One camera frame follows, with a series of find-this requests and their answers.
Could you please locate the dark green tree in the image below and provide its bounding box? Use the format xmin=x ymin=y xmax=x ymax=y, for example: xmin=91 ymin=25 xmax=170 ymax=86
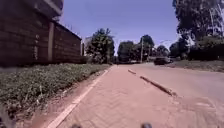
xmin=140 ymin=34 xmax=156 ymax=62

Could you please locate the bushy green tree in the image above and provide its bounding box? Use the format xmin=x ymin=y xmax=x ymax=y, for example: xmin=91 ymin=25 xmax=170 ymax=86
xmin=84 ymin=28 xmax=116 ymax=65

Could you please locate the dark car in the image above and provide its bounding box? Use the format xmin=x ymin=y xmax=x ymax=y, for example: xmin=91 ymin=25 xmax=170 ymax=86
xmin=153 ymin=56 xmax=173 ymax=66

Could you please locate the robot's own part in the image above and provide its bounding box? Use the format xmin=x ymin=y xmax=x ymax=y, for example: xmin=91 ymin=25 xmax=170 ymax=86
xmin=140 ymin=121 xmax=154 ymax=128

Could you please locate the small dark tree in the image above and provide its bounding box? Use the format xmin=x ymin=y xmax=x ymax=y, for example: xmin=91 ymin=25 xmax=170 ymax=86
xmin=156 ymin=44 xmax=170 ymax=58

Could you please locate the bare earth strip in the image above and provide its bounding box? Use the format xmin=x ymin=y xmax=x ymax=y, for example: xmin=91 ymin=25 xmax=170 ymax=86
xmin=0 ymin=71 xmax=108 ymax=128

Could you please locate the grey asphalt road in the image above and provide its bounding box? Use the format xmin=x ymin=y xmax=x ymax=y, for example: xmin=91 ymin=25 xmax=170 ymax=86
xmin=128 ymin=62 xmax=224 ymax=114

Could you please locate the utility pole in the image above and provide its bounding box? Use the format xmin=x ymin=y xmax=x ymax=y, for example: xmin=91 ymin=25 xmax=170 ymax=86
xmin=140 ymin=37 xmax=145 ymax=64

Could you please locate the long kerb divider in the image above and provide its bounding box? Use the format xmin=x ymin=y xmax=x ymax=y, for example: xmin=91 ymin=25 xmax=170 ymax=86
xmin=139 ymin=75 xmax=178 ymax=98

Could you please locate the clump of dark trees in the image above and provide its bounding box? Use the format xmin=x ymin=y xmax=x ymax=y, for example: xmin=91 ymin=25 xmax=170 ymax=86
xmin=116 ymin=40 xmax=142 ymax=64

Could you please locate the pale kerb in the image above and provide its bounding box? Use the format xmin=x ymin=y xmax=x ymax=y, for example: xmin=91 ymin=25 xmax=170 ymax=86
xmin=44 ymin=65 xmax=114 ymax=128

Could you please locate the red brick path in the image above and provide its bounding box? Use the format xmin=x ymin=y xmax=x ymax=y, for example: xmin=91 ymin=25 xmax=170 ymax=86
xmin=54 ymin=64 xmax=201 ymax=128

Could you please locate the grass strip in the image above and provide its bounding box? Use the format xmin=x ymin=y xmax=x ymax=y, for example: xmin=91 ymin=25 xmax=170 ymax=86
xmin=166 ymin=59 xmax=224 ymax=73

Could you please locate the dark hedge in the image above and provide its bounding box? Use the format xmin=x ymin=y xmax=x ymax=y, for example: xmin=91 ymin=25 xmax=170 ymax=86
xmin=188 ymin=35 xmax=224 ymax=62

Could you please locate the tall large tree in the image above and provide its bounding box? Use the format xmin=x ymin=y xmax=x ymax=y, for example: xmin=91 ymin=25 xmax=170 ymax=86
xmin=172 ymin=0 xmax=224 ymax=41

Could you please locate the stone block boundary wall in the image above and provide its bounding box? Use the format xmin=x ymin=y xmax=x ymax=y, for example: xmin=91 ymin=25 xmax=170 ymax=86
xmin=0 ymin=0 xmax=84 ymax=66

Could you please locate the short kerb divider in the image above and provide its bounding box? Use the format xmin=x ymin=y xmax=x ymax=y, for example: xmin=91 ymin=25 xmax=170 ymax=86
xmin=127 ymin=68 xmax=137 ymax=75

